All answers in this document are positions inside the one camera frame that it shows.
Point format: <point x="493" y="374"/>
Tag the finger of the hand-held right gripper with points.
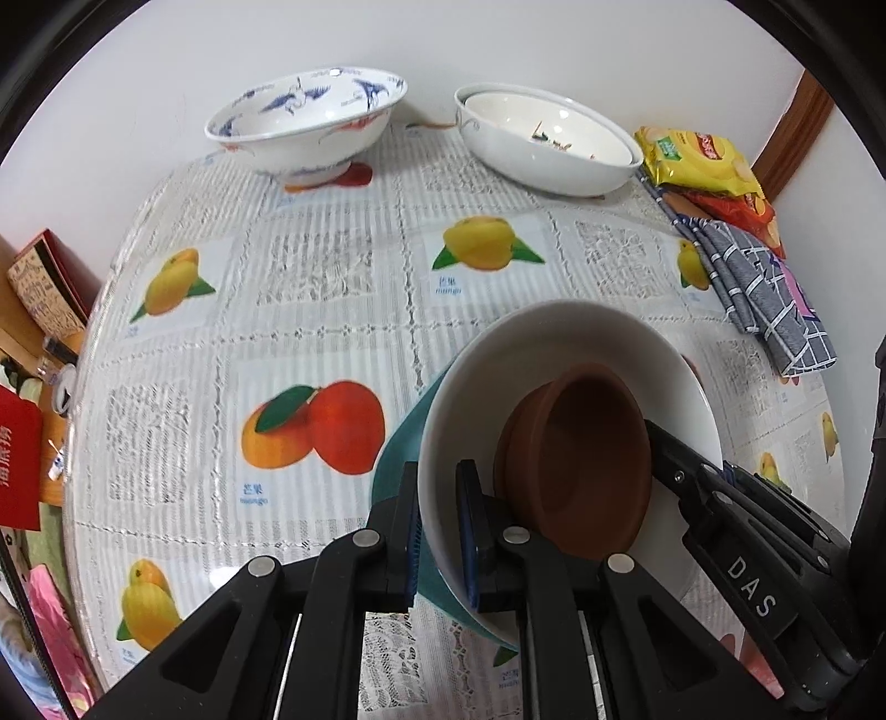
<point x="782" y="526"/>
<point x="682" y="478"/>

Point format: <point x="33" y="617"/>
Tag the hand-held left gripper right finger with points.
<point x="471" y="547"/>

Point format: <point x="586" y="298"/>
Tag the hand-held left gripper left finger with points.
<point x="414" y="554"/>

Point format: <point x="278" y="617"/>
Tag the teal blue plate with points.
<point x="394" y="471"/>

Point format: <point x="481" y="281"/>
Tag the brown bowl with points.
<point x="588" y="450"/>

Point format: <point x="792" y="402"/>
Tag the plain white bowl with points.
<point x="554" y="346"/>

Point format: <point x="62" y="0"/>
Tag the grey checked cloth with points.
<point x="775" y="304"/>

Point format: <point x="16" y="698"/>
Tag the pink paper item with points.
<point x="799" y="294"/>

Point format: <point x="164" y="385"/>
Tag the fruit print tablecloth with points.
<point x="311" y="311"/>

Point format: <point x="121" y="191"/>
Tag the red chip bag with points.
<point x="751" y="211"/>

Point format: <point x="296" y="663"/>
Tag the yellow chip bag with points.
<point x="699" y="163"/>

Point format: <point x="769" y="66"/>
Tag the large white bowl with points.
<point x="540" y="173"/>

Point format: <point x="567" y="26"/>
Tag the white bowl with painted inside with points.
<point x="588" y="138"/>

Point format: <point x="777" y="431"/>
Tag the pink cloth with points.
<point x="52" y="616"/>

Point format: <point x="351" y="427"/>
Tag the red packet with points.
<point x="21" y="457"/>

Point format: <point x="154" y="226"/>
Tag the blue patterned white bowl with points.
<point x="304" y="138"/>

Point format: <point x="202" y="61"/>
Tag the red box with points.
<point x="73" y="273"/>

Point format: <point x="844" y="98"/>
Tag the patterned cardboard box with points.
<point x="41" y="291"/>

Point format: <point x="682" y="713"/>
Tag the brown wooden door frame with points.
<point x="796" y="138"/>

